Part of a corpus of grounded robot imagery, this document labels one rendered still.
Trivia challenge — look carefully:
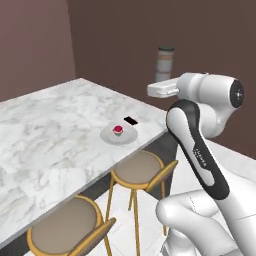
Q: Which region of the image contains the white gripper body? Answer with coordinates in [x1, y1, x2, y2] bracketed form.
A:
[147, 77, 180, 99]

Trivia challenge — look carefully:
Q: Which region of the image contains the yellow stool with brown seat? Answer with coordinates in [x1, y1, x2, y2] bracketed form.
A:
[105, 149, 180, 256]
[26, 194, 118, 256]

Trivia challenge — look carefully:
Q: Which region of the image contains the grey cinnamon bottle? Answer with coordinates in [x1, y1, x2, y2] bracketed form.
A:
[154, 45, 176, 84]

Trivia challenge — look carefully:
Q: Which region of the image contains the grey round plate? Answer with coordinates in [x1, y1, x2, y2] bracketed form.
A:
[100, 123, 139, 146]

